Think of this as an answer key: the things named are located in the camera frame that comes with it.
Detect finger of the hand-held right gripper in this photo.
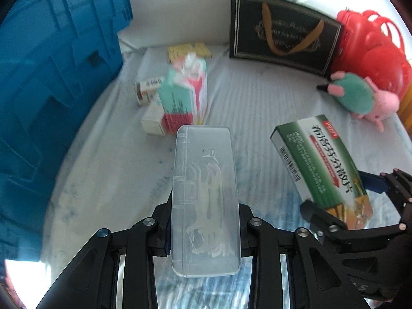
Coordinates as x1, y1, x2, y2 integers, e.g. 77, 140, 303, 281
300, 200, 350, 236
358, 168, 412, 222

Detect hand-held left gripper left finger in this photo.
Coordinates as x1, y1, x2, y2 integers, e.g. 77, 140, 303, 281
35, 196, 174, 309

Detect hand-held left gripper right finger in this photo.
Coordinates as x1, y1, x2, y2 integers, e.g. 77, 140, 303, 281
237, 202, 371, 309

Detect green medicine box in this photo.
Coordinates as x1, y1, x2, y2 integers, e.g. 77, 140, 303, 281
270, 115, 374, 230

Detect clear plastic floss pick box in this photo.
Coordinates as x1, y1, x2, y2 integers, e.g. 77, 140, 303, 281
170, 125, 242, 278

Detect white cloth covered desktop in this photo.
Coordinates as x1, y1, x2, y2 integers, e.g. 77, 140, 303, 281
42, 43, 412, 309

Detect green and pink plush toy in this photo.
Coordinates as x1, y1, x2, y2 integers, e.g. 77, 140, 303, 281
317, 72, 400, 132

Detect red plastic basket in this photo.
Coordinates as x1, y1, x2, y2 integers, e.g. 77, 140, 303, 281
331, 6, 412, 100

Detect teal and red carton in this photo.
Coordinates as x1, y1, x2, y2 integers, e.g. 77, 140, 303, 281
157, 53, 209, 136

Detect small white box red stripe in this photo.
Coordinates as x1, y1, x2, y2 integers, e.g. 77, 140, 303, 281
134, 77, 165, 106

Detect blue plastic crate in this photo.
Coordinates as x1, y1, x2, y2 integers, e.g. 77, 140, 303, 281
0, 0, 133, 262

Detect yellow flat box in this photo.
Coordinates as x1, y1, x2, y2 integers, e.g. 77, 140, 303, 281
167, 42, 212, 63

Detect black gift bag gold handle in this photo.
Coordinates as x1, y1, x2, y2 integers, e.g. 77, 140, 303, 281
229, 0, 344, 78

